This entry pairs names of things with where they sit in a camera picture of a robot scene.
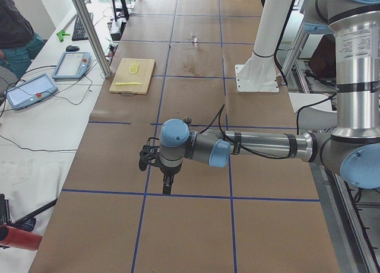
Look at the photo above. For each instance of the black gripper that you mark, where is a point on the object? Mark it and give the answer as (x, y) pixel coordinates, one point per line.
(168, 172)

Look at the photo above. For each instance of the lemon slice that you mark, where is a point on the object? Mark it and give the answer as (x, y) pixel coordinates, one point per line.
(133, 69)

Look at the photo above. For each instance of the clear glass cup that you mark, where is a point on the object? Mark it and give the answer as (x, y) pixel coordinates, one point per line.
(194, 38)

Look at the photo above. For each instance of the red cylinder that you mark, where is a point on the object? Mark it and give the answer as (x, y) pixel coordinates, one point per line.
(17, 238)

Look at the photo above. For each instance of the person in dark shirt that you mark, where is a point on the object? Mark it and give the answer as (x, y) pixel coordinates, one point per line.
(19, 43)

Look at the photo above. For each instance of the far teach pendant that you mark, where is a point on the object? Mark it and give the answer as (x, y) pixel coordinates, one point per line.
(72, 66)

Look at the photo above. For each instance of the green plastic tool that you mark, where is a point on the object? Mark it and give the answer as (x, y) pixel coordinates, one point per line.
(61, 34)

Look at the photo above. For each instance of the near teach pendant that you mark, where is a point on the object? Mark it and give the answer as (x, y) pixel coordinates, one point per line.
(31, 92)

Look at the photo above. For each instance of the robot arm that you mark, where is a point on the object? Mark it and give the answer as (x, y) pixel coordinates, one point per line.
(351, 150)

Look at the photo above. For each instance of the wooden cutting board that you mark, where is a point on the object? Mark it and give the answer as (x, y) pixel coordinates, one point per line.
(144, 74)

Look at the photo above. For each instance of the teach pendant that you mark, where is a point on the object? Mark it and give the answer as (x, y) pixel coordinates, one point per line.
(72, 66)
(31, 92)

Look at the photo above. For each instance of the black computer mouse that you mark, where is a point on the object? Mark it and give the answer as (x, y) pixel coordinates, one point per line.
(72, 48)

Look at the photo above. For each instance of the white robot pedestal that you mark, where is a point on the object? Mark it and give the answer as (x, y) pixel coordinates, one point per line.
(259, 73)

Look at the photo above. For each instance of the steel measuring jigger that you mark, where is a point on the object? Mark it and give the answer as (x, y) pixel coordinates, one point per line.
(187, 120)

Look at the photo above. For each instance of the yellow plastic knife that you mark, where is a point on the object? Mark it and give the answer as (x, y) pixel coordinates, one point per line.
(128, 83)

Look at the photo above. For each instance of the aluminium frame post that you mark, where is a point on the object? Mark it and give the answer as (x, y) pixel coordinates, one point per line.
(82, 12)

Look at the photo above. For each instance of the black keyboard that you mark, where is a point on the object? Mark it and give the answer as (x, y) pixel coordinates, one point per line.
(79, 31)

